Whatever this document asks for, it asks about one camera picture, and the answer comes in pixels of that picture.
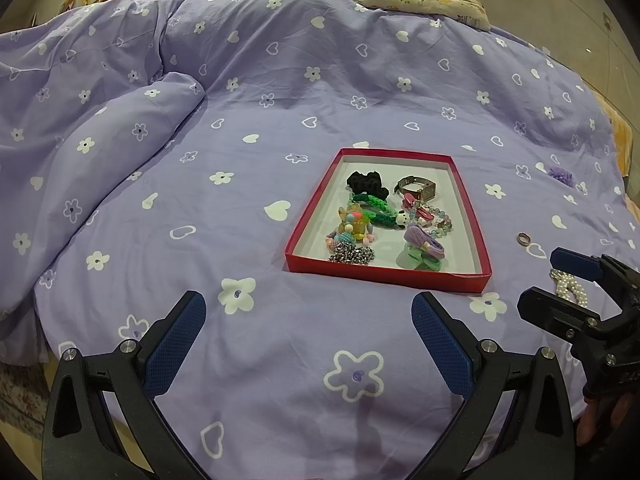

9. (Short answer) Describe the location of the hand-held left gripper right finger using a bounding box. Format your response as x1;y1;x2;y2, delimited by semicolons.
405;291;573;480

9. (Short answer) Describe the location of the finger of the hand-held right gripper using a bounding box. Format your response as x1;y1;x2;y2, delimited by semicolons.
550;248;640;311
517;286;601;346

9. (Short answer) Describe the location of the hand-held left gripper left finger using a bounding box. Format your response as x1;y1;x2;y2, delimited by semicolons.
41;290;216;480

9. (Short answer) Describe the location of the white pearl bracelet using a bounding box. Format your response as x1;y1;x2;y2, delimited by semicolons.
549;268;590;308

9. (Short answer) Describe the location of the red jewelry box tray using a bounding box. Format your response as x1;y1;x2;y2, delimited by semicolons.
285;147;492;295

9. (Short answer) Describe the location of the purple green bow hair clip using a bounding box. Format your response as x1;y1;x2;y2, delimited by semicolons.
396;225;448;272

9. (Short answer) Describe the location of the pastel bead bracelet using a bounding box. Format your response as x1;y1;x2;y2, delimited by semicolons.
410;202;454;238

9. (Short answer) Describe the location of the pink hair clip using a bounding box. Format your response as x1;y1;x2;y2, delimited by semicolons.
401;194;436;223

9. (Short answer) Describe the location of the colorful toy keychain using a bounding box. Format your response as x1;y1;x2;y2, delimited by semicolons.
326;206;377;264

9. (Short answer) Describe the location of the person's right hand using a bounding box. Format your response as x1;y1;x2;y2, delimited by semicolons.
576;385;640;461

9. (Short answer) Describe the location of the orange bed sheet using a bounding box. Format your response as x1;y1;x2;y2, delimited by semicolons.
592;87;637;177

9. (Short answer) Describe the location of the gold square wristwatch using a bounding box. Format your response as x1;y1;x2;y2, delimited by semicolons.
394;176;437;202

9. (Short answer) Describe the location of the floral patterned cloth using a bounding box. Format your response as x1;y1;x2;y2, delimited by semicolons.
0;357;53;413

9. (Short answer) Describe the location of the black scrunchie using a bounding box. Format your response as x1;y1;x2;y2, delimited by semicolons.
346;170;390;198

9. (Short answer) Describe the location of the purple flower print blanket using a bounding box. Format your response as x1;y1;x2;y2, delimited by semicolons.
0;0;632;480

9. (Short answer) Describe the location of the green braided panda bracelet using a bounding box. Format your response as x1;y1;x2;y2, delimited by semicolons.
348;192;413;232

